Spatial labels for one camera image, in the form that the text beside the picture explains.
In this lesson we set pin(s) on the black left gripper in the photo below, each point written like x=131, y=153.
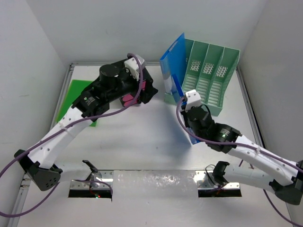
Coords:
x=134, y=82

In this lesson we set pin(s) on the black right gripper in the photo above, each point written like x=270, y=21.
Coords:
x=183, y=111

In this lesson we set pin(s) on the pink bottom drawer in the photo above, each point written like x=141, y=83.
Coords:
x=130, y=103

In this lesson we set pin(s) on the pink drawer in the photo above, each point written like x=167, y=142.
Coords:
x=130, y=103
x=127, y=98

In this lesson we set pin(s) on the dark blue clipboard folder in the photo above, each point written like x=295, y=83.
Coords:
x=178, y=94

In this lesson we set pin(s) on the light blue book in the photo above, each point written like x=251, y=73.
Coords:
x=173, y=62

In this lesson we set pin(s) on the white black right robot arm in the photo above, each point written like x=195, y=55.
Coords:
x=270, y=172

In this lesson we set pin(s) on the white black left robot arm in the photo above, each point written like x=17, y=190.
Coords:
x=115, y=81

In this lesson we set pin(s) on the pink middle drawer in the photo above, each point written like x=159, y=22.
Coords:
x=127, y=98

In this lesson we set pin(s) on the black drawer cabinet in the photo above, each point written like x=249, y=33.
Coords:
x=124, y=77

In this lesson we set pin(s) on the mint green file rack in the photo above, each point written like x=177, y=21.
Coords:
x=209, y=71

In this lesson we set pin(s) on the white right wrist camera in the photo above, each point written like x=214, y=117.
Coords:
x=193, y=99

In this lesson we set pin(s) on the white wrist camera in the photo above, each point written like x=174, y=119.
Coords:
x=193, y=99
x=133, y=66

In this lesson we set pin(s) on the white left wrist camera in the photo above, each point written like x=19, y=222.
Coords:
x=133, y=66

